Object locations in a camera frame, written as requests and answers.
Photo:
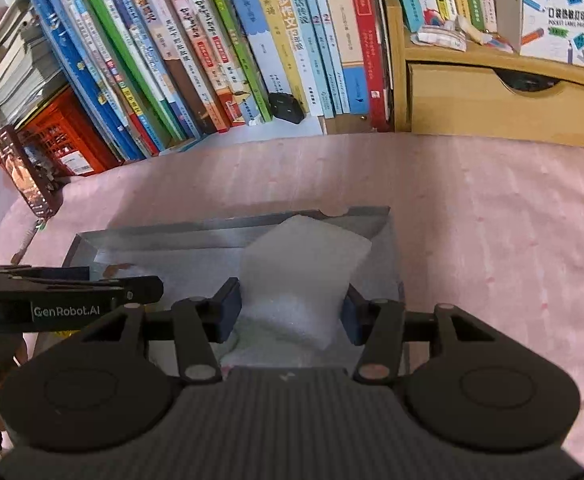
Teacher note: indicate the wooden drawer organizer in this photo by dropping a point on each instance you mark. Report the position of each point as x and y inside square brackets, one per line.
[471, 95]

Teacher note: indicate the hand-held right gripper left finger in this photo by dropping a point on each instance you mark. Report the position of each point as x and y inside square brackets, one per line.
[228, 310]

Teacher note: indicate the stack of lying books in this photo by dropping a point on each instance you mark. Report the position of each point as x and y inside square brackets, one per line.
[17, 70]

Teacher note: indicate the red plastic crate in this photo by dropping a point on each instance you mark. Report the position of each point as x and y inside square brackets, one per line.
[67, 140]

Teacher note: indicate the white foam block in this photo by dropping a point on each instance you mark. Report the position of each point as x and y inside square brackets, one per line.
[302, 270]

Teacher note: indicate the grey cardboard box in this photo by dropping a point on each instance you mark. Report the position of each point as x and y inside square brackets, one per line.
[182, 245]

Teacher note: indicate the row of tall colourful books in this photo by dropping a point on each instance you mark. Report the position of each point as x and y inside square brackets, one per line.
[197, 45]

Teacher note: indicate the small black device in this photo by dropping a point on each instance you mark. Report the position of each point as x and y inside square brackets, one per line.
[287, 107]

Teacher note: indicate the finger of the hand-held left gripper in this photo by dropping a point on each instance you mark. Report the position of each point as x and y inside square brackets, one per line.
[32, 273]
[144, 290]

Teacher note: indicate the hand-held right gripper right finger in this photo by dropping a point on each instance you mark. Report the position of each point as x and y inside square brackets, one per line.
[354, 317]

